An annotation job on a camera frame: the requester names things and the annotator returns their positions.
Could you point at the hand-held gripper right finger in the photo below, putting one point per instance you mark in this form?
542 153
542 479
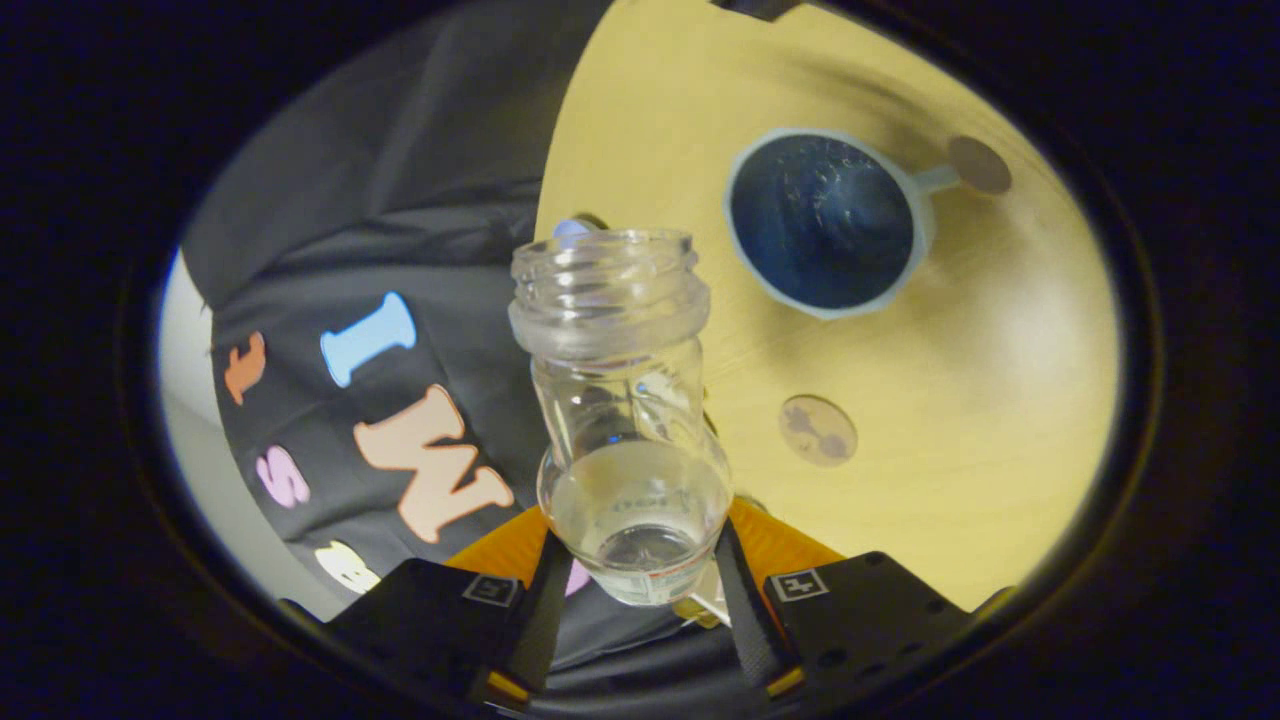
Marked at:
748 625

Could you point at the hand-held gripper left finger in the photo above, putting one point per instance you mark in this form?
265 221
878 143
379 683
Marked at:
535 630

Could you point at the round wooden coaster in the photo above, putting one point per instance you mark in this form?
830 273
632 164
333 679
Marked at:
818 430

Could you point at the clear plastic juice bottle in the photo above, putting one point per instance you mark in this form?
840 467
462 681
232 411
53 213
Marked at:
610 300

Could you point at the white cup with blue inside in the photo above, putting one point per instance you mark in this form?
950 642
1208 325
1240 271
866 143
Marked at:
820 220

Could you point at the white divided snack tray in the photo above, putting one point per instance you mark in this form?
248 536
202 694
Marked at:
705 600

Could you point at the wooden table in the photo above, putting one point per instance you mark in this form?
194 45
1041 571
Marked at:
950 380

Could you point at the round pale blue disc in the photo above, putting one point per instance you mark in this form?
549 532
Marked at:
572 228

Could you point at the black bar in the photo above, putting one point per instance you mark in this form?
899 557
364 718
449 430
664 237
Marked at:
755 8

